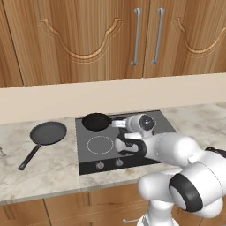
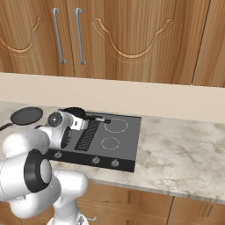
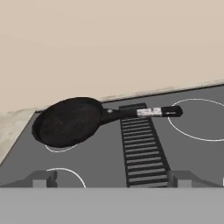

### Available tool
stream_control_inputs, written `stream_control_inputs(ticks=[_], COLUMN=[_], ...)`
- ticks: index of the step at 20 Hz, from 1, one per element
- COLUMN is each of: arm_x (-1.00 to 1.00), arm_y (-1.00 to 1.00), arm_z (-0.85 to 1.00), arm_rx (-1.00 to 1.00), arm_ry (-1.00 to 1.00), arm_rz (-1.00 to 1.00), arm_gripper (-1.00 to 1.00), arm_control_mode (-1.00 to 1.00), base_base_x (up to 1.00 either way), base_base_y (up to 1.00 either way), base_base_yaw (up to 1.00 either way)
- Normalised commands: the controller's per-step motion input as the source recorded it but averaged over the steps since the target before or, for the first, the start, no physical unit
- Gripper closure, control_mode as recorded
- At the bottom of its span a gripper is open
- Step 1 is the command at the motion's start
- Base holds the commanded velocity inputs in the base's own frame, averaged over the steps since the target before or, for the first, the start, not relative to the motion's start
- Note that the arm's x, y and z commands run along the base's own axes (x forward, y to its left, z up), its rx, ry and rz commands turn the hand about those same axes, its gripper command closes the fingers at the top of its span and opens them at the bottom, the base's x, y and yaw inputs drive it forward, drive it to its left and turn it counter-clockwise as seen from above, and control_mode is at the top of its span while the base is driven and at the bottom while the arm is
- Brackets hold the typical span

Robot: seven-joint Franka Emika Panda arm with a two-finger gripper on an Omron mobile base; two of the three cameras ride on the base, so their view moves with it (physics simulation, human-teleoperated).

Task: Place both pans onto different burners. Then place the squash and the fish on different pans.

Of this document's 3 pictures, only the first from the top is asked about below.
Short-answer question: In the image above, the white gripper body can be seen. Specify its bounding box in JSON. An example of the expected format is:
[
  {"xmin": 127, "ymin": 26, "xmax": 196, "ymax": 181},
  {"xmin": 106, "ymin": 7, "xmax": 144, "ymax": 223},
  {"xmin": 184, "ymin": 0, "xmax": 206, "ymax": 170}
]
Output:
[{"xmin": 114, "ymin": 137, "xmax": 147, "ymax": 156}]

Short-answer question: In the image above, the black glass hob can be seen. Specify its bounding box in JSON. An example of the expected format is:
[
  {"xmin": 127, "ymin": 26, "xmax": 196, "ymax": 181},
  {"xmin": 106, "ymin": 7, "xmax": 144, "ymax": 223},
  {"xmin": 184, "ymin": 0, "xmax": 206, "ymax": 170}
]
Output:
[{"xmin": 74, "ymin": 109, "xmax": 177, "ymax": 177}]

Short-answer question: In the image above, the wooden drawer front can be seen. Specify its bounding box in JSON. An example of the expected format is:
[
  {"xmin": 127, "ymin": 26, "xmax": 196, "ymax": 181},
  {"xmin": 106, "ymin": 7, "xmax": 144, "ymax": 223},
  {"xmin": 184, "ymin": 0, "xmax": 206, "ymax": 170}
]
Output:
[
  {"xmin": 0, "ymin": 199, "xmax": 50, "ymax": 226},
  {"xmin": 43, "ymin": 183, "xmax": 149, "ymax": 215}
]

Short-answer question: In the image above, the flat black frying pan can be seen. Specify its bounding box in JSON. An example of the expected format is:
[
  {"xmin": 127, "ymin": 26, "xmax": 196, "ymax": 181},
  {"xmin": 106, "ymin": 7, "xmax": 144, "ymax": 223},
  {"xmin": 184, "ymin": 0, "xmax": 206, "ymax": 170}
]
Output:
[{"xmin": 17, "ymin": 121, "xmax": 68, "ymax": 171}]

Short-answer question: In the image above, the wooden lower cupboard front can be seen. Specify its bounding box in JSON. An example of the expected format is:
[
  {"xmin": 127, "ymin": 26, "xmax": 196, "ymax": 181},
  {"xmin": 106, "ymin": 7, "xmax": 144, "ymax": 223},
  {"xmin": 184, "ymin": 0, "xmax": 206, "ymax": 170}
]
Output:
[{"xmin": 48, "ymin": 202, "xmax": 149, "ymax": 226}]

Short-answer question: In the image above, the wide wooden cupboard door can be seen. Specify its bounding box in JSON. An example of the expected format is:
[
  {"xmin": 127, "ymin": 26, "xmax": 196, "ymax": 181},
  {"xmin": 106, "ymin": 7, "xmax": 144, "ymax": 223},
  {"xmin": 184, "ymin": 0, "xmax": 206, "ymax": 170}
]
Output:
[{"xmin": 2, "ymin": 0, "xmax": 152, "ymax": 87}]

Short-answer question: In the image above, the narrow wooden cupboard door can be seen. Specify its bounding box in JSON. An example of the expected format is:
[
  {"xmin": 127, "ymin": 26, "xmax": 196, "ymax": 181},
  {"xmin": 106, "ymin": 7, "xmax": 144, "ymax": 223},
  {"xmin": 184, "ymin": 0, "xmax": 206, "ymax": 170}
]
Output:
[{"xmin": 0, "ymin": 0, "xmax": 24, "ymax": 88}]

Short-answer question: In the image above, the small black silver-handled pan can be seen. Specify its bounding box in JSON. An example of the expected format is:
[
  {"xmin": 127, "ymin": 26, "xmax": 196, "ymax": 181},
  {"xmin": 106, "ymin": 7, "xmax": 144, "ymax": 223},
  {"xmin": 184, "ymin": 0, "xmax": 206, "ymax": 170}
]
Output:
[{"xmin": 81, "ymin": 112, "xmax": 128, "ymax": 132}]

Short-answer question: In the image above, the silver lower cupboard handle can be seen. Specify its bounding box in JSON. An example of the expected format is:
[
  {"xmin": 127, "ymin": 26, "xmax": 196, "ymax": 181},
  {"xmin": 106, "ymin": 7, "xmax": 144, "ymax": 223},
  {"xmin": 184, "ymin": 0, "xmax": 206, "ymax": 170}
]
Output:
[{"xmin": 122, "ymin": 217, "xmax": 139, "ymax": 224}]

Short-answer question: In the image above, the silver cupboard handle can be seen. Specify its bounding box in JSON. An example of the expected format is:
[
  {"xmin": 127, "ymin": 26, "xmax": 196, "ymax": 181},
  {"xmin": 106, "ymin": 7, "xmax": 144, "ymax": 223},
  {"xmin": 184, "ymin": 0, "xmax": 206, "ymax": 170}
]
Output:
[
  {"xmin": 122, "ymin": 217, "xmax": 139, "ymax": 224},
  {"xmin": 150, "ymin": 7, "xmax": 165, "ymax": 65},
  {"xmin": 130, "ymin": 7, "xmax": 142, "ymax": 66}
]

